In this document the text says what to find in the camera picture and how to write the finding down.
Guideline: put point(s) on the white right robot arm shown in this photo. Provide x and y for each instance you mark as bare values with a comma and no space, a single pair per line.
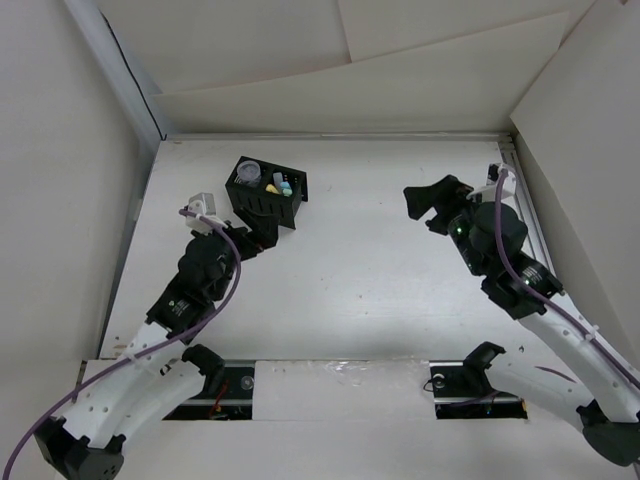
600,397

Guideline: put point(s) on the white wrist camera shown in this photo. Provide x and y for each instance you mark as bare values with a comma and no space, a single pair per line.
200,214
501,183

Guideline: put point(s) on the yellow highlighter pen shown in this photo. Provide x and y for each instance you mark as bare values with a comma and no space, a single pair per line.
272,189

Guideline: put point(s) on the clear jar of paper clips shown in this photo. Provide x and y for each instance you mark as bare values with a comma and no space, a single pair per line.
248,173

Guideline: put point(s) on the blue highlighter pen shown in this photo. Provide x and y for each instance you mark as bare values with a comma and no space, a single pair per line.
286,186

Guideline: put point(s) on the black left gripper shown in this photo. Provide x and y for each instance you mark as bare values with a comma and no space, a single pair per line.
262,228

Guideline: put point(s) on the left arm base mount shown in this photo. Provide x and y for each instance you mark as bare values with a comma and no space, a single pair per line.
231,401

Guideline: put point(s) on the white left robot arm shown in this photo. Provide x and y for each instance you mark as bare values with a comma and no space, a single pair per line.
163,365

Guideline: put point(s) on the orange capped lead case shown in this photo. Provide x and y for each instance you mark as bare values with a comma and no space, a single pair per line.
278,178

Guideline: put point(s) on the black slotted organizer box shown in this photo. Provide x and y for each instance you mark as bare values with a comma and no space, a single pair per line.
260,201

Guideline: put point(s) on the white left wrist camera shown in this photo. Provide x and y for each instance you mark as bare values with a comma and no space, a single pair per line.
200,214

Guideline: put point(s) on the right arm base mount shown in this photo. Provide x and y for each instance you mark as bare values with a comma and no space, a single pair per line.
461,389

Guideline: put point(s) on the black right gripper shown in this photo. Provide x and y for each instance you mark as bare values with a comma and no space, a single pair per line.
447,195

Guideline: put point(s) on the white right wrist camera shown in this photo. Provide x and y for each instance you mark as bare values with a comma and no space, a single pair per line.
501,183

